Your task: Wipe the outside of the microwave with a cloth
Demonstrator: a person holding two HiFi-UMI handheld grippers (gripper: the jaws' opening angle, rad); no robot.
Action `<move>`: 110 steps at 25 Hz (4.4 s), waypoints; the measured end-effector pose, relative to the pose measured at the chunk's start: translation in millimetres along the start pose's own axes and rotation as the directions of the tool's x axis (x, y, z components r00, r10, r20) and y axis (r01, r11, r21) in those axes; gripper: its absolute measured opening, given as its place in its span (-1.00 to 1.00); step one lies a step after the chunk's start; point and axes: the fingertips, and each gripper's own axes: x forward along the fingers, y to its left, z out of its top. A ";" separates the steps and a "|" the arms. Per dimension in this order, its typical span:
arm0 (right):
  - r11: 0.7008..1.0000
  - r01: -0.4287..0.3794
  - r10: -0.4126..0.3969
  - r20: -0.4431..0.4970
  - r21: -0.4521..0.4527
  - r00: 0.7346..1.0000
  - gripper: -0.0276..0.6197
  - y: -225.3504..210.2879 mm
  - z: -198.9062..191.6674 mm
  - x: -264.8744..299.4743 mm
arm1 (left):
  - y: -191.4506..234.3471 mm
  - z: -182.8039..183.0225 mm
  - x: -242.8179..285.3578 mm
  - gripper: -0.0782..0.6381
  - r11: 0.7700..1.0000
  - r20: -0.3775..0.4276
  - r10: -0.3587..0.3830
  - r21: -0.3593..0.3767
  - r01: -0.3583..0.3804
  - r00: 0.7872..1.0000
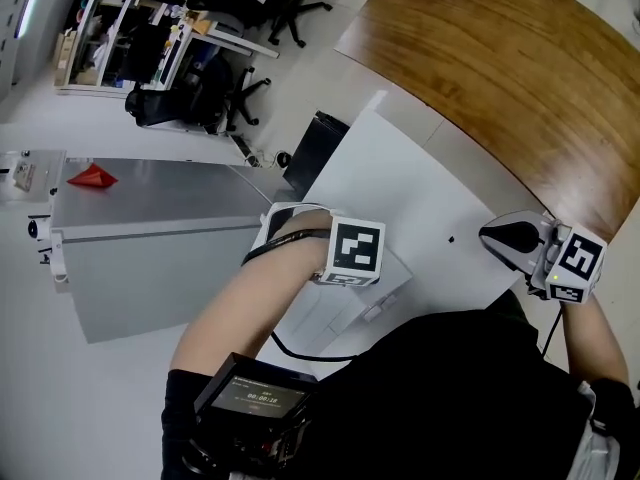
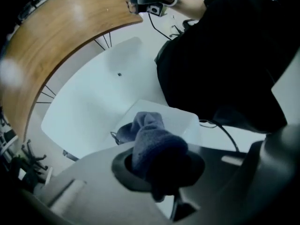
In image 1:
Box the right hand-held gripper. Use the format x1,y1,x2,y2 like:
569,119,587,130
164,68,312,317
479,210,608,305

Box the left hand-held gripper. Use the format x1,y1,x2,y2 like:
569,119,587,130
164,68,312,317
309,215,387,288

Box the white microwave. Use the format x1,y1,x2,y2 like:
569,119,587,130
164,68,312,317
249,201,415,369

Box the person's right forearm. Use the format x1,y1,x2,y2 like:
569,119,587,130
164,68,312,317
557,295,631,384

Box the person's left forearm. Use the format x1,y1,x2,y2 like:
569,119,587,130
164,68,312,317
169,210,334,374

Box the black cabinet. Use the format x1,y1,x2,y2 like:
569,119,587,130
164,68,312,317
282,110,351,203

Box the person's black shirt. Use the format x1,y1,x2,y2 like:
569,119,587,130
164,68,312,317
160,290,640,480

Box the curved wooden table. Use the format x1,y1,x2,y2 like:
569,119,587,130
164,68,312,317
333,0,640,244

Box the small black monitor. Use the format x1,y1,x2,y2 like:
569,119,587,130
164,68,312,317
193,351,319,422

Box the white office desk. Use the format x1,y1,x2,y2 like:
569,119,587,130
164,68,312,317
154,15,281,92

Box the red folded paper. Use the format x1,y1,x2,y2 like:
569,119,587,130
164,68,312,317
66,162,120,190

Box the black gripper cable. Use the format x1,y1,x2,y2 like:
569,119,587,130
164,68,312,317
241,227,359,364
540,307,564,358

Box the gray harness strap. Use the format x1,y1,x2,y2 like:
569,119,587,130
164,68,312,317
564,380,624,480

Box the white round camera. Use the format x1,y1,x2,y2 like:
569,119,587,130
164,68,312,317
26,216,54,243

